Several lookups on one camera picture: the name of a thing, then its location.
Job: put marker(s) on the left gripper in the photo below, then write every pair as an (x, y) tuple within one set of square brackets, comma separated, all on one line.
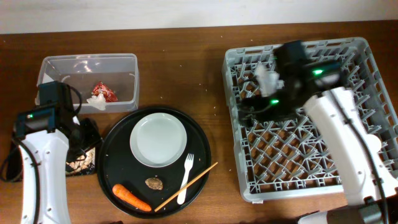
[(97, 139)]

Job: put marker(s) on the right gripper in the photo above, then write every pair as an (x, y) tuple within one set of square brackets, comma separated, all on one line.
[(263, 102)]

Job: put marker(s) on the white tissue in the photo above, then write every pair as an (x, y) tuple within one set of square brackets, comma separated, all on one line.
[(97, 101)]

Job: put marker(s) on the red snack wrapper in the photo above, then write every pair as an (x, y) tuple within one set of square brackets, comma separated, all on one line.
[(108, 94)]

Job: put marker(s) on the grey plate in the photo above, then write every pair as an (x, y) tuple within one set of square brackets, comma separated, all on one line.
[(158, 140)]

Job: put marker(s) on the white plastic fork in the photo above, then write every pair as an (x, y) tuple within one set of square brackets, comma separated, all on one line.
[(188, 166)]

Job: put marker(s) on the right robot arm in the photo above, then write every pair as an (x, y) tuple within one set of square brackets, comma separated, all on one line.
[(319, 88)]

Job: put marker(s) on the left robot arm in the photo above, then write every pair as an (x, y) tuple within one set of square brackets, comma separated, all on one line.
[(48, 137)]

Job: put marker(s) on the grey dishwasher rack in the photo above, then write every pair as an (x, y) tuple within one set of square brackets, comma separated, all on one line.
[(288, 159)]

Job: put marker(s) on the food scraps and rice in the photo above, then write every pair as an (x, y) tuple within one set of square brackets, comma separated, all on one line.
[(85, 164)]

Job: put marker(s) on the clear plastic bin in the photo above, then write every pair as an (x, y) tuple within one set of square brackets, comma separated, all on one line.
[(119, 72)]

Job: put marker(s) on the orange carrot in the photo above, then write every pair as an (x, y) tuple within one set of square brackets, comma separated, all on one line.
[(125, 195)]

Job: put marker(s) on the round black serving tray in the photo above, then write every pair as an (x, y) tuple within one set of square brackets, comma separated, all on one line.
[(117, 165)]

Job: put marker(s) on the brown walnut shell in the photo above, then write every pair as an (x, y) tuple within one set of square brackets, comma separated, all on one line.
[(154, 183)]

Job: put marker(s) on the wooden chopstick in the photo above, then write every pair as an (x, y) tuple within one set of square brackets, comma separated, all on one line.
[(176, 194)]

